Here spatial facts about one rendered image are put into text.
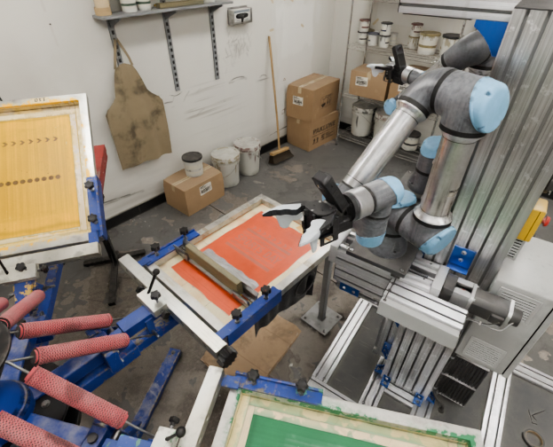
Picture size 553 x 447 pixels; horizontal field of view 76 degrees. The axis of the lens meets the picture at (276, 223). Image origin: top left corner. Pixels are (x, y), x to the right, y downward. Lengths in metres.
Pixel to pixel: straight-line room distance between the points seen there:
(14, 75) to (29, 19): 0.37
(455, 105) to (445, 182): 0.21
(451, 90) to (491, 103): 0.10
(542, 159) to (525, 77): 0.24
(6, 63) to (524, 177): 2.94
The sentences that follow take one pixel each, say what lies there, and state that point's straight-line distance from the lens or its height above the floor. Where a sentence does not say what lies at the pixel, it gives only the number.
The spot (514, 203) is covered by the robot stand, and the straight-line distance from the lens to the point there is 1.35.
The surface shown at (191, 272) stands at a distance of 1.70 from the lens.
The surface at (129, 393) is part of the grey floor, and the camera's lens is 2.55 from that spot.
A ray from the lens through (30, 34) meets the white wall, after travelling 3.10.
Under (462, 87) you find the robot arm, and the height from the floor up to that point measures 1.88.
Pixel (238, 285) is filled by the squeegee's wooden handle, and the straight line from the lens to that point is 1.48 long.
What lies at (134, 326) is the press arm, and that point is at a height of 1.03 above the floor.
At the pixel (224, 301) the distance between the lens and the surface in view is 1.56.
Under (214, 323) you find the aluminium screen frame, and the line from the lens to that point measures 1.45.
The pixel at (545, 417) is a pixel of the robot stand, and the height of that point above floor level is 0.21.
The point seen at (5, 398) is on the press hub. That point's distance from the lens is 1.40.
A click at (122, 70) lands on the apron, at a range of 3.31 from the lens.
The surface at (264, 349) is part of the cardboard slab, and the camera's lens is 2.51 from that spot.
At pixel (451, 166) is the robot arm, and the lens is 1.07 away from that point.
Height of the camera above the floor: 2.15
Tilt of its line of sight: 39 degrees down
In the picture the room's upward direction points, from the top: straight up
